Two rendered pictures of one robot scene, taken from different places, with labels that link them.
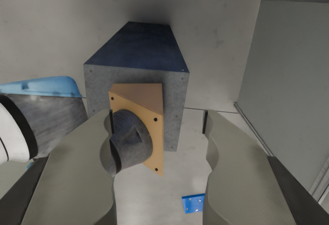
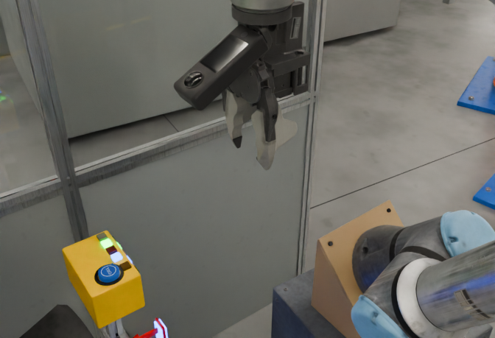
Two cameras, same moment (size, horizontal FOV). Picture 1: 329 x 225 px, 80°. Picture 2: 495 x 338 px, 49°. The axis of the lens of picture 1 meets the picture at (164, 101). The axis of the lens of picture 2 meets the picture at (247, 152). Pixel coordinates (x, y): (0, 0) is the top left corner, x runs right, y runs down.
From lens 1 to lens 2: 0.65 m
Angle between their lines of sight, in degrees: 42
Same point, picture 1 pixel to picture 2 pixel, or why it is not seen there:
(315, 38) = (138, 250)
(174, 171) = not seen: outside the picture
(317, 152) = (252, 138)
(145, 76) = (319, 325)
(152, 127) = (342, 242)
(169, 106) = not seen: hidden behind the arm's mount
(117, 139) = (384, 254)
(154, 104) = (323, 263)
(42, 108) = (380, 290)
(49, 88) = (362, 303)
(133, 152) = (382, 233)
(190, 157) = not seen: hidden behind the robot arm
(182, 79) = (286, 289)
